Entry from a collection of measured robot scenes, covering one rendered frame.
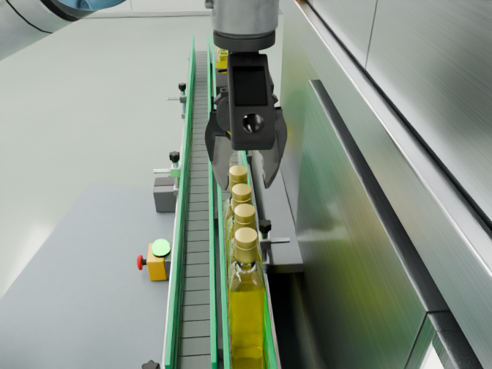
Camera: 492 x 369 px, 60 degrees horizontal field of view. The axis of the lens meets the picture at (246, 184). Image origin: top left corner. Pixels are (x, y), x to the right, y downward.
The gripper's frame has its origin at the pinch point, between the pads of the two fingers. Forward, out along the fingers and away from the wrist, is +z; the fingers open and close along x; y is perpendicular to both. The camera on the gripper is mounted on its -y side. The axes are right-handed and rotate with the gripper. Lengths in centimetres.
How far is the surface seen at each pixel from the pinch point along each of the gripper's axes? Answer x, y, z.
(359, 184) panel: -12.0, -9.4, -6.1
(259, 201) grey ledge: -7, 43, 37
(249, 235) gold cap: -0.5, -0.3, 9.2
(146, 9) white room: 93, 585, 115
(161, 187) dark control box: 21, 58, 42
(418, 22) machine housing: -15.0, -8.5, -23.3
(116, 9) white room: 134, 585, 115
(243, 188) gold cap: -0.5, 11.5, 9.1
